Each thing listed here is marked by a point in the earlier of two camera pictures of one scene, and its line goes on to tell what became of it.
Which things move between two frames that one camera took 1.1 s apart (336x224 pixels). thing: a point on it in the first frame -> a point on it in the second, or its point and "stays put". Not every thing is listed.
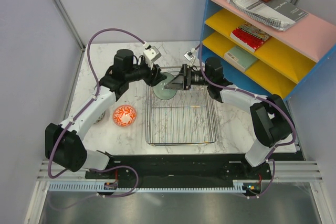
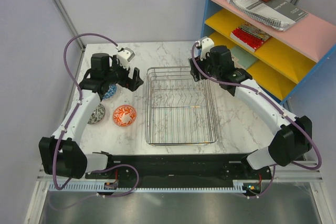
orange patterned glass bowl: x=124 y=115 stays put
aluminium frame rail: x=285 y=171 stays put
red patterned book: x=248 y=40 stays put
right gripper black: x=182 y=80 -> x=193 y=70
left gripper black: x=157 y=77 -> x=132 y=84
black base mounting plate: x=185 y=169 stays put
